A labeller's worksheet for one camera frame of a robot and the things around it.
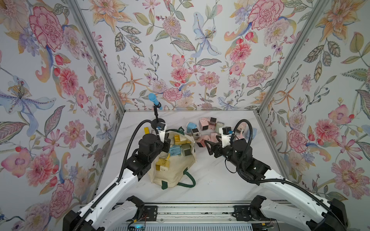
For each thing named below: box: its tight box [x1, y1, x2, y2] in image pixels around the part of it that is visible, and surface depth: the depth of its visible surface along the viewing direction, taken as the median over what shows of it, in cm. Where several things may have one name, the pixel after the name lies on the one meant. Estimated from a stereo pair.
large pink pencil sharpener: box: [198, 117, 210, 131], surface depth 109 cm
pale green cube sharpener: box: [190, 128, 200, 141], surface depth 100 cm
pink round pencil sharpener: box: [237, 122, 248, 137], surface depth 105 cm
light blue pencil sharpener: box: [186, 122, 198, 133], surface depth 105 cm
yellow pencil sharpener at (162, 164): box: [155, 157, 171, 172], surface depth 88 cm
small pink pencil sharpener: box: [208, 116, 218, 130], surface depth 109 cm
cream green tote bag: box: [150, 135, 197, 190], surface depth 86 cm
